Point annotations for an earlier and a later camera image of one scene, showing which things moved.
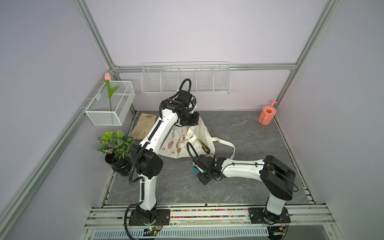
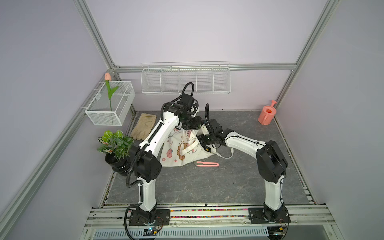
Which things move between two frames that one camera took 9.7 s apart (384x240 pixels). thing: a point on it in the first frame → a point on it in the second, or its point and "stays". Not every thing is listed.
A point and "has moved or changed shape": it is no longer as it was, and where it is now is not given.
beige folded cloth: x=144 y=125 stays
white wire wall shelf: x=206 y=77 stays
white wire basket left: x=110 y=105 stays
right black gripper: x=202 y=180 → x=200 y=139
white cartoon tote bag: x=182 y=141 has moved or changed shape
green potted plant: x=116 y=146 stays
